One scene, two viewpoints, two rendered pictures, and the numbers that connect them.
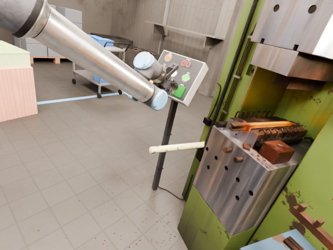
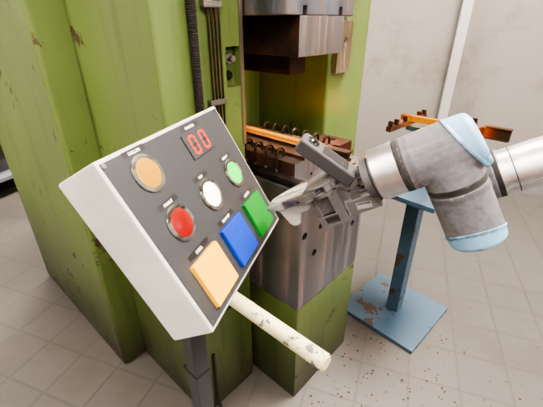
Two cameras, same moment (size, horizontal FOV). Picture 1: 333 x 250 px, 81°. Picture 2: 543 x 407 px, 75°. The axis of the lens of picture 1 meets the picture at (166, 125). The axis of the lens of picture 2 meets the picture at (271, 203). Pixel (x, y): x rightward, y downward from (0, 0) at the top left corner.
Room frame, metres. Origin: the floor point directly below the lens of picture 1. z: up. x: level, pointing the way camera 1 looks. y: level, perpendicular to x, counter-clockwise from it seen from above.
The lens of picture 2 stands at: (1.34, 0.58, 1.35)
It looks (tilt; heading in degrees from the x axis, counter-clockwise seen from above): 28 degrees down; 253
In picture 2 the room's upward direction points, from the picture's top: straight up
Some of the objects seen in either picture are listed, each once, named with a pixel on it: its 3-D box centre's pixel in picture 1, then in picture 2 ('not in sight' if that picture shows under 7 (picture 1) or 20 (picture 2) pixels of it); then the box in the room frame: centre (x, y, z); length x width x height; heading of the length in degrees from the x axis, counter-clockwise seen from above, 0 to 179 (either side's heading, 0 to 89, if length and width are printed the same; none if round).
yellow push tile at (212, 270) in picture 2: not in sight; (213, 273); (1.30, 0.14, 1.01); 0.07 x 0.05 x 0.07; 56
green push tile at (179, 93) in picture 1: (178, 91); (257, 213); (1.19, -0.03, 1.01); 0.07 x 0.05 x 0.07; 56
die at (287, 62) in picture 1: (299, 63); (264, 34); (1.02, -0.56, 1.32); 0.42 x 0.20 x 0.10; 121
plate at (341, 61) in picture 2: not in sight; (343, 47); (0.71, -0.65, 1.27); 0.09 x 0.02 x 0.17; 31
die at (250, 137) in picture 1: (266, 128); (266, 148); (1.02, -0.56, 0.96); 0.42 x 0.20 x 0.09; 121
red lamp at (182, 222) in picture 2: not in sight; (181, 222); (1.34, 0.11, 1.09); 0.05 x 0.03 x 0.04; 31
